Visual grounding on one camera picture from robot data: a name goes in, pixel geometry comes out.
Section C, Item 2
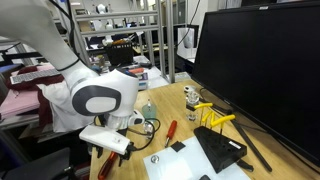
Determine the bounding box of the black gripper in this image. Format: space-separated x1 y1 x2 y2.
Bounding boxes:
87 141 135 168

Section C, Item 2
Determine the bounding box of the white tape roll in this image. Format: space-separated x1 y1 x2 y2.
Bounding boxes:
183 84 198 95

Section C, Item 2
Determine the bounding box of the yellow handled hex key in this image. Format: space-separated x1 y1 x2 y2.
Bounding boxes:
193 102 214 126
201 109 218 128
210 113 237 135

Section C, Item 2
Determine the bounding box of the white paper sheet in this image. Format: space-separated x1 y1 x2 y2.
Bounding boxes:
142 135 252 180

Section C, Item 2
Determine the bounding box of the large black monitor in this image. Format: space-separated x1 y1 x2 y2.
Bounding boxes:
191 0 320 168

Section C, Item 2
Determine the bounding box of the black monitor stand bar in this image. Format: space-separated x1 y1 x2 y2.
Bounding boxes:
229 119 273 173

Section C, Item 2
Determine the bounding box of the red screwdriver slim handle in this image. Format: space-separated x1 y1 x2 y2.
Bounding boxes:
164 119 179 149

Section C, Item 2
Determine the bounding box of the aluminium frame post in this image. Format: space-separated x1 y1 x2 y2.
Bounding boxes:
155 0 177 85

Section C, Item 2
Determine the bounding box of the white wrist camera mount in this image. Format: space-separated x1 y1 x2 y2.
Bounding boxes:
78 124 132 156

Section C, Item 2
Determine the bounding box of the grey keyboard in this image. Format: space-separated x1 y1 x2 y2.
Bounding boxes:
9 67 63 85

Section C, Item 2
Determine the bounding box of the white box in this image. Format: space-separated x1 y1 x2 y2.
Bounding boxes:
176 26 198 62

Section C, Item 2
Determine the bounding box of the black chair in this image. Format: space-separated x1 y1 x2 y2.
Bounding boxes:
2 147 79 180

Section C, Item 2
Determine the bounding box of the maroon cloth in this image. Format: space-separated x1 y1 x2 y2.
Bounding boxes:
5 64 67 126

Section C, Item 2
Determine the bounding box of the clear glass perfume bottle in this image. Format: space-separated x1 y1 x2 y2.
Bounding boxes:
184 89 201 122

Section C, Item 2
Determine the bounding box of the stack of books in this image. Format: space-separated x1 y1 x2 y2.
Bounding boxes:
128 67 150 92

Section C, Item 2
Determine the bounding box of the black hex key holder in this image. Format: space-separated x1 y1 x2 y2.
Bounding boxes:
193 125 249 174

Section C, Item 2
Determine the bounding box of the small black flat piece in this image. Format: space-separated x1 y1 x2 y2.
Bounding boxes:
235 158 255 173

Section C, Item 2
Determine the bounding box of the pink cloth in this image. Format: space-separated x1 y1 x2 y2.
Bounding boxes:
0 89 42 118

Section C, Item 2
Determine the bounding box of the black square pad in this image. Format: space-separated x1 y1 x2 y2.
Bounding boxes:
170 140 187 154

